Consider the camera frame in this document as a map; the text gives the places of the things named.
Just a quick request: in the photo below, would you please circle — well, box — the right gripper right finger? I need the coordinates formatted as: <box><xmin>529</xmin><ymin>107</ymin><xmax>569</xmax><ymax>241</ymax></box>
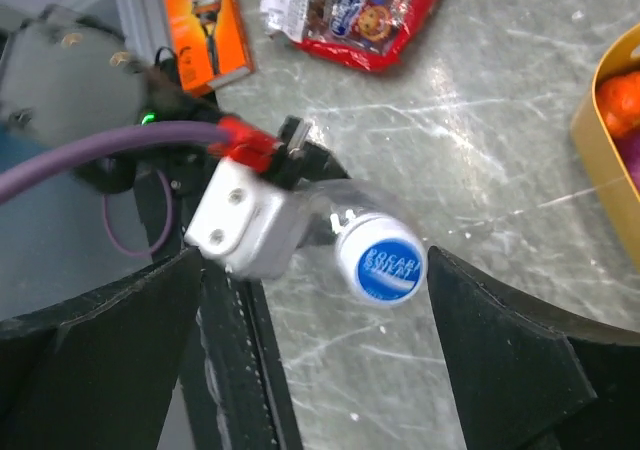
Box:
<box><xmin>428</xmin><ymin>246</ymin><xmax>639</xmax><ymax>449</ymax></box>

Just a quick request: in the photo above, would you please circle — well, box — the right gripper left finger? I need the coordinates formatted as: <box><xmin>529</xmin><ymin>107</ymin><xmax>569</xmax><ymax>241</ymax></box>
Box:
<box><xmin>1</xmin><ymin>249</ymin><xmax>202</xmax><ymax>449</ymax></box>

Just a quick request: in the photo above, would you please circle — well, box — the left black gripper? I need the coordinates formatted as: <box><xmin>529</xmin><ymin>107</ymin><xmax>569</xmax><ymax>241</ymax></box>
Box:
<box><xmin>269</xmin><ymin>116</ymin><xmax>350</xmax><ymax>190</ymax></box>

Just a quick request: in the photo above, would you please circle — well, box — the clear plastic bottle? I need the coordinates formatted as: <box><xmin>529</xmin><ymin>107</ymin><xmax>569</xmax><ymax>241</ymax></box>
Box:
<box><xmin>296</xmin><ymin>179</ymin><xmax>408</xmax><ymax>248</ymax></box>

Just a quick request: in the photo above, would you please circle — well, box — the blue bottle cap front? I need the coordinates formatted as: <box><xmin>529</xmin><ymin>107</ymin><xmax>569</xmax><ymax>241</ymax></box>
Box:
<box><xmin>334</xmin><ymin>213</ymin><xmax>428</xmax><ymax>307</ymax></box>

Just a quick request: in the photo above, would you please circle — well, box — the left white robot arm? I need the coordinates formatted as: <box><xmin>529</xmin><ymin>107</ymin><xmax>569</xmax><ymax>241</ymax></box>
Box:
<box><xmin>1</xmin><ymin>5</ymin><xmax>346</xmax><ymax>201</ymax></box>

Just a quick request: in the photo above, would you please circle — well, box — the orange razor package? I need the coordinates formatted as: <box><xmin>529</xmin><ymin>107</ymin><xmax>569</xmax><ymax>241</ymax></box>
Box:
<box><xmin>164</xmin><ymin>0</ymin><xmax>254</xmax><ymax>96</ymax></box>

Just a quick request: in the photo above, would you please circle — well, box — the red snack bag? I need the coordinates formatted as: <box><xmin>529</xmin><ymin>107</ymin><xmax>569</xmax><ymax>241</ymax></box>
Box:
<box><xmin>260</xmin><ymin>0</ymin><xmax>440</xmax><ymax>72</ymax></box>

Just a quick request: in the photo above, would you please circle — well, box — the yellow plastic bin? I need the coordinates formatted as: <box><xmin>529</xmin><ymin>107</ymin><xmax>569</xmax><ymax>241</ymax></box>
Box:
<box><xmin>570</xmin><ymin>26</ymin><xmax>639</xmax><ymax>266</ymax></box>

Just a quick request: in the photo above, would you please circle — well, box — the pink toy onion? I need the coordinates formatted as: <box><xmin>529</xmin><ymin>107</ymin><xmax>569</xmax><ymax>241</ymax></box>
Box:
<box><xmin>616</xmin><ymin>133</ymin><xmax>640</xmax><ymax>190</ymax></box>

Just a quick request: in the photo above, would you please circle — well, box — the orange toy fruit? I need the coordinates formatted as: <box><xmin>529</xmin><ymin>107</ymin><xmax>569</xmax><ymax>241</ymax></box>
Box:
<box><xmin>595</xmin><ymin>71</ymin><xmax>639</xmax><ymax>139</ymax></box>

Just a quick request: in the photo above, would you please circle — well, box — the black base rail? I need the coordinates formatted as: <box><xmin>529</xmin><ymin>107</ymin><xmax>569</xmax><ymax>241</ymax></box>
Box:
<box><xmin>134</xmin><ymin>157</ymin><xmax>303</xmax><ymax>449</ymax></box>

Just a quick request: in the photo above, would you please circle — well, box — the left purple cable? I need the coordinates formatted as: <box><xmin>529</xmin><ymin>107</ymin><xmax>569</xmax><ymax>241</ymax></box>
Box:
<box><xmin>0</xmin><ymin>122</ymin><xmax>231</xmax><ymax>206</ymax></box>

